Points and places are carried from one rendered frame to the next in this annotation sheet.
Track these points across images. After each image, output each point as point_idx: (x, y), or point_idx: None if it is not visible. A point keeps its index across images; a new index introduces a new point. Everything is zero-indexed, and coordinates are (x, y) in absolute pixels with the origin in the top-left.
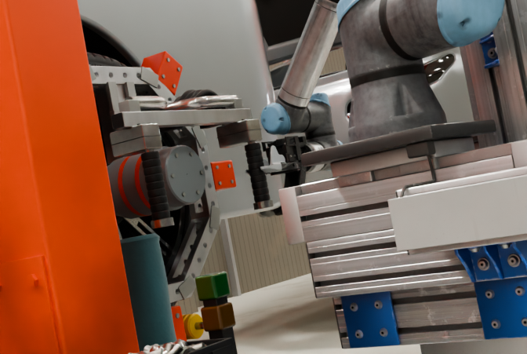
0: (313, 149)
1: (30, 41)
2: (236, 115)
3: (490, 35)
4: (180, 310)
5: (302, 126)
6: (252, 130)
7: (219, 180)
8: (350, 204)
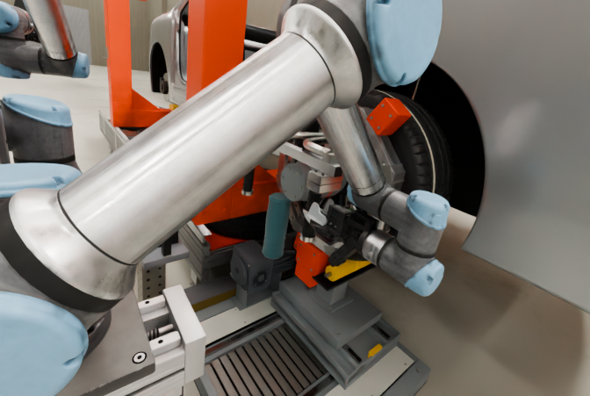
0: (363, 240)
1: (189, 89)
2: (319, 165)
3: None
4: (317, 255)
5: (371, 213)
6: (310, 181)
7: None
8: None
